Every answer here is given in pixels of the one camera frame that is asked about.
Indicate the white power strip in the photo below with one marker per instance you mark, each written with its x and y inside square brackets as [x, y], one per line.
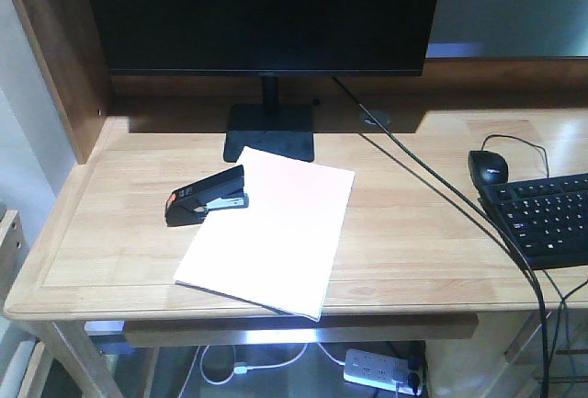
[382, 372]

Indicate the black stapler orange tab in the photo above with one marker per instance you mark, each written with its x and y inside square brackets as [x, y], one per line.
[191, 204]

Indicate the black monitor with stand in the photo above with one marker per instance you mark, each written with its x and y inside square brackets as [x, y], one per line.
[268, 39]

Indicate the black computer mouse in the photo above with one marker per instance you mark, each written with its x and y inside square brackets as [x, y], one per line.
[487, 168]

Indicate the white paper sheets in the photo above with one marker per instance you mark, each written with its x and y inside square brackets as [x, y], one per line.
[279, 251]

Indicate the black keyboard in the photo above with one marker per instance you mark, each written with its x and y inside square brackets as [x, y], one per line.
[546, 218]

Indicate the wooden desk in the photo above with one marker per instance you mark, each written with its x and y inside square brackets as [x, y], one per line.
[409, 264]

